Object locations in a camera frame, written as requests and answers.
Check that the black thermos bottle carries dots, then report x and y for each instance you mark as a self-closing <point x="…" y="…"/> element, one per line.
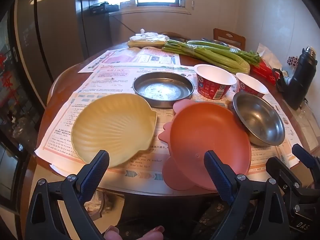
<point x="302" y="80"/>

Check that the red tissue box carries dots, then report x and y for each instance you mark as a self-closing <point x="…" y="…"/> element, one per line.
<point x="262" y="67"/>

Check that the pink printed newspaper sheet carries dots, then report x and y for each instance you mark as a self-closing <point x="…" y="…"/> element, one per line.
<point x="120" y="58"/>

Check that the yellow shell-shaped plate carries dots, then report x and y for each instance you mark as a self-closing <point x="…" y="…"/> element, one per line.
<point x="112" y="127"/>

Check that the plastic bag of corn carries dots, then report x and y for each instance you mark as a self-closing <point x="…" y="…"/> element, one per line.
<point x="147" y="38"/>

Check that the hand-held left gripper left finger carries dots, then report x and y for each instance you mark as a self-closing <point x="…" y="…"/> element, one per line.
<point x="96" y="170"/>

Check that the large printed newspaper sheet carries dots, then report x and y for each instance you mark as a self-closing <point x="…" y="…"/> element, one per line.
<point x="107" y="80"/>

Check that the large celery bunch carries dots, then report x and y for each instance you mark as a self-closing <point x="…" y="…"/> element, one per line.
<point x="212" y="57"/>

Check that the red paper bowl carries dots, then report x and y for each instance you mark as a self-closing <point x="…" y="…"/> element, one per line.
<point x="250" y="87"/>
<point x="212" y="87"/>

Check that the glass display cabinet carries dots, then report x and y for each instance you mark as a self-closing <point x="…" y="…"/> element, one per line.
<point x="15" y="105"/>

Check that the grey refrigerator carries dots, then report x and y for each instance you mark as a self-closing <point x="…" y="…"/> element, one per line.
<point x="50" y="42"/>

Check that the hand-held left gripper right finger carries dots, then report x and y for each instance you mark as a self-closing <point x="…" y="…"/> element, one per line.
<point x="220" y="177"/>

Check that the steel bowl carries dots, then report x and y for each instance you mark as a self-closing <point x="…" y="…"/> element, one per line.
<point x="260" y="120"/>

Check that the wooden chair with cutout back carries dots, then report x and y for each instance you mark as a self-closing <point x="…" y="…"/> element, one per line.
<point x="228" y="38"/>

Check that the wooden chair with curved back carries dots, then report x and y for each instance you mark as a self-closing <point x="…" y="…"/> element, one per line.
<point x="172" y="34"/>

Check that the orange plastic plate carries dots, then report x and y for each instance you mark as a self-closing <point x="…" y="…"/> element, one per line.
<point x="207" y="135"/>

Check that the dark spotted ornament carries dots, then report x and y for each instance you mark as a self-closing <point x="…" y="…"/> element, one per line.
<point x="293" y="61"/>

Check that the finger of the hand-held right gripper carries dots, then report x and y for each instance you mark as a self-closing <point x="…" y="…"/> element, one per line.
<point x="303" y="155"/>
<point x="281" y="173"/>

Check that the round steel plate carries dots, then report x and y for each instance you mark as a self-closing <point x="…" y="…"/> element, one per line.
<point x="162" y="90"/>

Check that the slim celery bunch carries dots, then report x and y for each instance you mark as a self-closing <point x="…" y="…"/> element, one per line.
<point x="240" y="52"/>

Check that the small white bottle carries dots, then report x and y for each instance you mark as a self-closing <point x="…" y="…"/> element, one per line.
<point x="287" y="80"/>

